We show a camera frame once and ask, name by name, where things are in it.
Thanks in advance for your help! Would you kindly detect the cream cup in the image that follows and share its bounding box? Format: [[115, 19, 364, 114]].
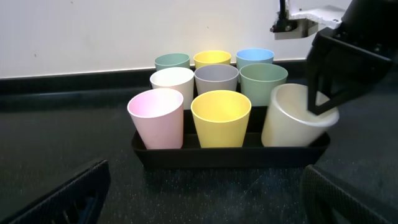
[[261, 83, 340, 148]]

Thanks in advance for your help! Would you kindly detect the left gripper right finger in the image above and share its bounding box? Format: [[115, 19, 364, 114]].
[[302, 164, 393, 224]]

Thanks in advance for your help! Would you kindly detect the black tray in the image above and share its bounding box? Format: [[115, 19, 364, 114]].
[[131, 62, 331, 170]]

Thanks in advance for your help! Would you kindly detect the black cable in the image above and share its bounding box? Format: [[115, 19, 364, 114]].
[[269, 0, 296, 34]]

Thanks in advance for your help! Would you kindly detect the blue cup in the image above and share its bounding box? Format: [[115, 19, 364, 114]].
[[235, 48, 275, 71]]

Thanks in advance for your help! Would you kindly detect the yellow cup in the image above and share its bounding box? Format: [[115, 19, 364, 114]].
[[193, 50, 232, 70], [190, 90, 252, 149]]

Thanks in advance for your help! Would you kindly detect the grey cup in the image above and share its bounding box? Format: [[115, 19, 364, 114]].
[[193, 63, 239, 96]]

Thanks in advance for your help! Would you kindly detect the white cup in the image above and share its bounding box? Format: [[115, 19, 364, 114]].
[[149, 67, 195, 110]]

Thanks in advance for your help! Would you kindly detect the light green cup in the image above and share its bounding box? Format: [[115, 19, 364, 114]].
[[239, 63, 289, 107]]

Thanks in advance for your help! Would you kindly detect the dark green cup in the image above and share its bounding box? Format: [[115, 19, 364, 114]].
[[154, 52, 191, 72]]

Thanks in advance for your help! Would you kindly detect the pink cup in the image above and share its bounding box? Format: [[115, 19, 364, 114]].
[[127, 88, 185, 151]]

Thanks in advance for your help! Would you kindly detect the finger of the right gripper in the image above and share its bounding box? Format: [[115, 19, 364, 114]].
[[318, 71, 374, 115], [307, 57, 328, 115]]

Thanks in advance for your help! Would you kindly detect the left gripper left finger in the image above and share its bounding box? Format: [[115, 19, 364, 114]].
[[0, 159, 111, 224]]

